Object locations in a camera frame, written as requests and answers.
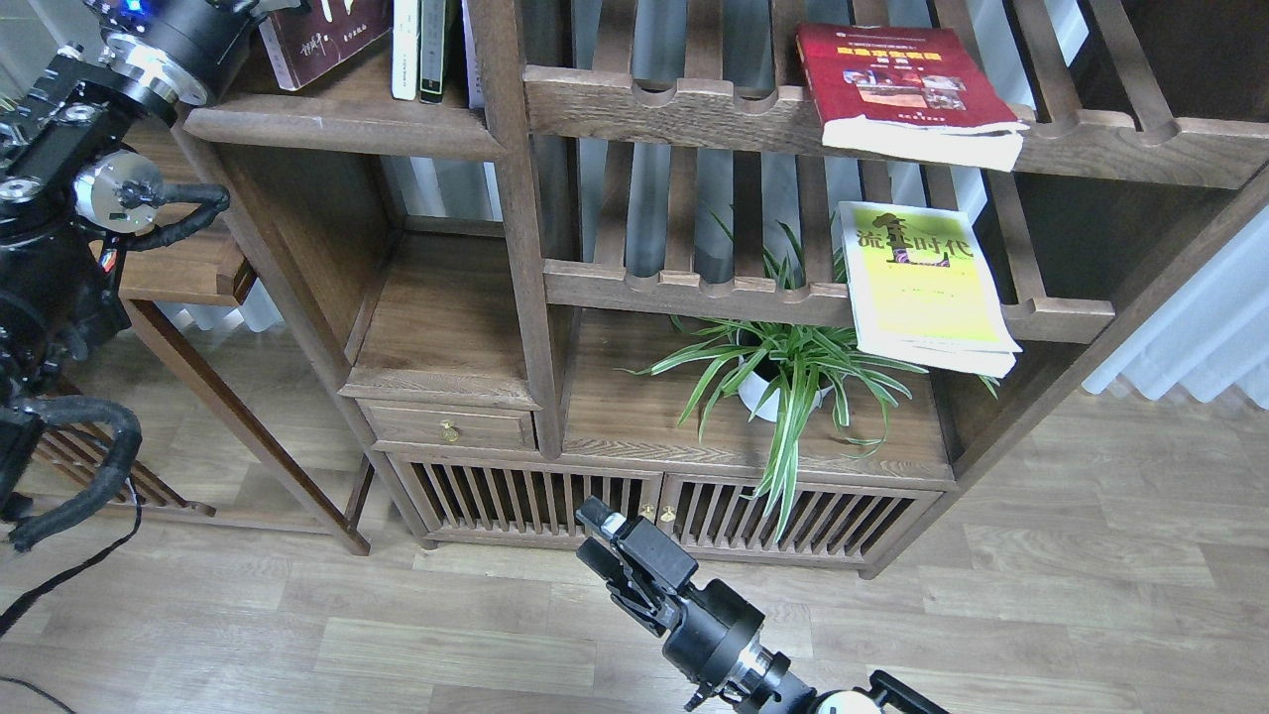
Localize pale upright book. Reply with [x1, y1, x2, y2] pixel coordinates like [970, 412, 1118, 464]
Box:
[459, 0, 486, 110]

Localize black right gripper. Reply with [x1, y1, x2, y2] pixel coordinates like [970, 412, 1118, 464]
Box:
[576, 497, 766, 690]

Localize red book on shelf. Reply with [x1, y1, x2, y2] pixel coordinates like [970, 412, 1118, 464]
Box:
[796, 23, 1027, 172]

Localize white curtain right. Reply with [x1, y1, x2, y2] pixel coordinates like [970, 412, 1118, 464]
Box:
[1082, 209, 1268, 410]

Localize spider plant green leaves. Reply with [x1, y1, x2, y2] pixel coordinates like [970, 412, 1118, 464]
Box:
[626, 213, 1000, 542]

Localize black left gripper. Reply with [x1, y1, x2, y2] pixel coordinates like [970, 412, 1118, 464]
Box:
[82, 1, 308, 107]

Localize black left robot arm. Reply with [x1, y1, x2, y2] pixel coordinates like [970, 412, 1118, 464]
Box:
[1, 1, 308, 552]

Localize yellow green book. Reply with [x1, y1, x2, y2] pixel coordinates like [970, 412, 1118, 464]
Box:
[838, 200, 1022, 379]

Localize dark wooden bookshelf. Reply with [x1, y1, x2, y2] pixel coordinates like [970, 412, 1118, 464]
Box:
[176, 1, 1266, 577]

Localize black floor cable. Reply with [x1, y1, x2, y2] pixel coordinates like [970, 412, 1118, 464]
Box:
[0, 481, 145, 714]

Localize white upright book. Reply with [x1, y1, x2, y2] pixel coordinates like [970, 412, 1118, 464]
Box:
[391, 0, 421, 101]

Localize wooden side table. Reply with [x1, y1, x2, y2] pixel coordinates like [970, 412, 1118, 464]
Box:
[0, 94, 376, 555]

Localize white plant pot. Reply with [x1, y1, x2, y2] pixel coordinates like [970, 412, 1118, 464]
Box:
[739, 360, 831, 424]

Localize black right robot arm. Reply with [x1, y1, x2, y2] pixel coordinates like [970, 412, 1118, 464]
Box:
[575, 497, 943, 713]

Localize maroon book white characters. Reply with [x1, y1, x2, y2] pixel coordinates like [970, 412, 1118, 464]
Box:
[259, 1, 393, 91]

